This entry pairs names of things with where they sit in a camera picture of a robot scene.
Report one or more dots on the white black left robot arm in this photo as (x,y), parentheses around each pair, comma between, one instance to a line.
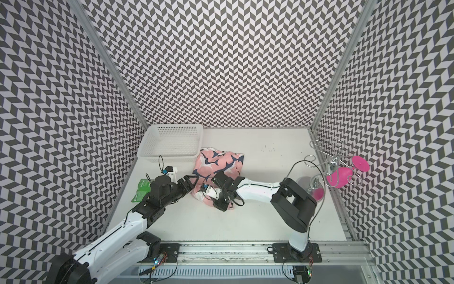
(127,243)

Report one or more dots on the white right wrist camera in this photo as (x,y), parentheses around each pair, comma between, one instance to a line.
(209,192)

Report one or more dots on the aluminium right corner post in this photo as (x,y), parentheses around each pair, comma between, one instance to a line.
(358,29)

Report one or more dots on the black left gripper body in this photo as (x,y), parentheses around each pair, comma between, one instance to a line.
(177,191)

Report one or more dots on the chrome wire glass rack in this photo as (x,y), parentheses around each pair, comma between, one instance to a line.
(317,184)

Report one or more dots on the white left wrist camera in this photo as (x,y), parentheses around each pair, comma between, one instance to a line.
(171,171)

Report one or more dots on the white perforated plastic basket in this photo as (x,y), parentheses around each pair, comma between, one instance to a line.
(171,142)

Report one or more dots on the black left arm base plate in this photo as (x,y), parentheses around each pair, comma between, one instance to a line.
(169,250)

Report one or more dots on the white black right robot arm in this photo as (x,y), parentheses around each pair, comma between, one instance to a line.
(295,206)

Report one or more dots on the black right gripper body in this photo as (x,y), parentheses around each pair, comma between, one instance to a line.
(223,202)

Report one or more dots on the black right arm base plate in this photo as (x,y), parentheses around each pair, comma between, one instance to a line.
(286,253)

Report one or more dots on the aluminium left corner post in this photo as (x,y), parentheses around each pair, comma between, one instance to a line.
(99,46)

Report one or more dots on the aluminium corner post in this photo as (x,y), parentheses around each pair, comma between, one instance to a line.
(358,29)
(99,46)

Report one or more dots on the green snack packet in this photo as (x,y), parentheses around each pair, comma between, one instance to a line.
(143,189)

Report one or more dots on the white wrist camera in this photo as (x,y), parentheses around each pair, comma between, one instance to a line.
(171,171)
(209,192)

